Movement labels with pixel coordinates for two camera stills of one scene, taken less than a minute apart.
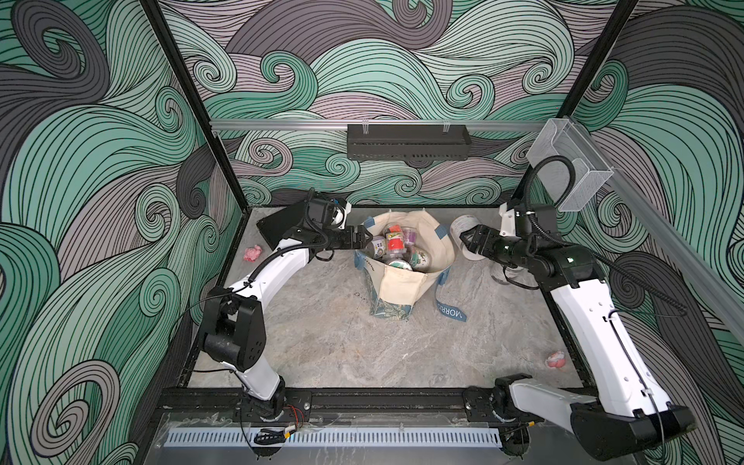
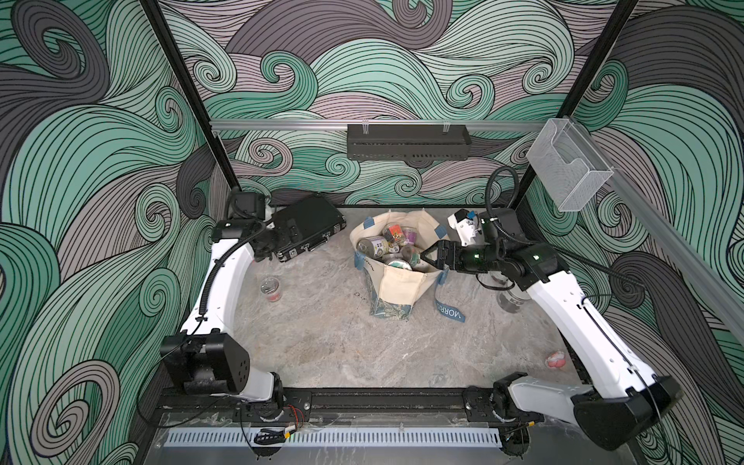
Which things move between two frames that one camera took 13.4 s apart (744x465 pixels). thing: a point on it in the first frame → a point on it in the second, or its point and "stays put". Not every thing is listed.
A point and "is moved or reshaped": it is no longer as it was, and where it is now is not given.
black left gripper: (348, 244) → (284, 241)
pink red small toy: (556, 359) stays put
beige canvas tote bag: (391, 288) stays put
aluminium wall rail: (381, 125) stays put
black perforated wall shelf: (408, 142) stays put
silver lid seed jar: (497, 272) is moved or reshaped
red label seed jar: (395, 243) → (270, 287)
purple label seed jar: (409, 235) stays put
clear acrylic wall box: (568, 164) stays put
